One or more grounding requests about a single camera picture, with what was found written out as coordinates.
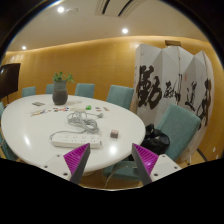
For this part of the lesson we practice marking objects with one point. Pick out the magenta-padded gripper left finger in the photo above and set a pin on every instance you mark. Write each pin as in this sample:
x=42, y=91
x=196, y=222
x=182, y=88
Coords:
x=76, y=158

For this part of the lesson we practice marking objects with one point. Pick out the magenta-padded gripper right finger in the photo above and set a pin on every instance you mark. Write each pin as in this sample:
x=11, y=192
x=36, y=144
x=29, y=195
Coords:
x=146, y=158

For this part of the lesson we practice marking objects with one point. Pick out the small beige charger block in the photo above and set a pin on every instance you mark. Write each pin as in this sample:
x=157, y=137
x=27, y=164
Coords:
x=114, y=134

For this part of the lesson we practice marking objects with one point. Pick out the white power strip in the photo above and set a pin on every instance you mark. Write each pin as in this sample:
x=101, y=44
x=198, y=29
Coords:
x=75, y=140

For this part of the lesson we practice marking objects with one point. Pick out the black bag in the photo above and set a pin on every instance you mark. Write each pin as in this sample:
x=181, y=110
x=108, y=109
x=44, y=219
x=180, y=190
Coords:
x=155, y=141

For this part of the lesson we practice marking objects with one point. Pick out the teal chair with bag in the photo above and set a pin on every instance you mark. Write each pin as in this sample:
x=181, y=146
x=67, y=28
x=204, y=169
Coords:
x=180, y=130

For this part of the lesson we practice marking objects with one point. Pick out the small white socket bar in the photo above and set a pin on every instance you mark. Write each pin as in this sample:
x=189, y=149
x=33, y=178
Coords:
x=77, y=108

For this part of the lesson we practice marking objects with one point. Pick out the small green object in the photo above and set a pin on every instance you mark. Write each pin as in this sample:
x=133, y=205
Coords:
x=88, y=107

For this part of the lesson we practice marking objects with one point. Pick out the small colourful badges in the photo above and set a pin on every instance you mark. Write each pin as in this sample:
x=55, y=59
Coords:
x=106, y=109

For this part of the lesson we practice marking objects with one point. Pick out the row of colourful small cards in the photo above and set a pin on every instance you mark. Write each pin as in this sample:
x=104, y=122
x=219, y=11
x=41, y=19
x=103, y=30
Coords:
x=38, y=112

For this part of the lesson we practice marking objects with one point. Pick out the potted plant in grey vase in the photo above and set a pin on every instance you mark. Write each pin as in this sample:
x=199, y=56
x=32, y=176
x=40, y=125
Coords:
x=60, y=95

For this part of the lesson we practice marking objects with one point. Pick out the dark flat card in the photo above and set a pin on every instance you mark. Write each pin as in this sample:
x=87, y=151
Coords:
x=38, y=104

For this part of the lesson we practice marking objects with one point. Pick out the group of teal chairs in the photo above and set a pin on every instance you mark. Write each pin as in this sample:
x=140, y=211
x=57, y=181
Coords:
x=120, y=95

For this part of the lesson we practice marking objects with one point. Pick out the white folding screen with calligraphy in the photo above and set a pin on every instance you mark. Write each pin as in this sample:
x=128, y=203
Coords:
x=166, y=66

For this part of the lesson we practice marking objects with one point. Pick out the black flat screen monitor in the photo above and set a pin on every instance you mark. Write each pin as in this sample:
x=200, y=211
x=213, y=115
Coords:
x=9, y=80

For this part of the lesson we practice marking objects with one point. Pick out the round ceiling lights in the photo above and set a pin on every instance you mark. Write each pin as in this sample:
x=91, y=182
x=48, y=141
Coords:
x=125, y=30

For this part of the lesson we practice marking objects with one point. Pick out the ceiling air vent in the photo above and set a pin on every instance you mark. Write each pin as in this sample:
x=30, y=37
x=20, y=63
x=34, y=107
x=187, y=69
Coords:
x=116, y=7

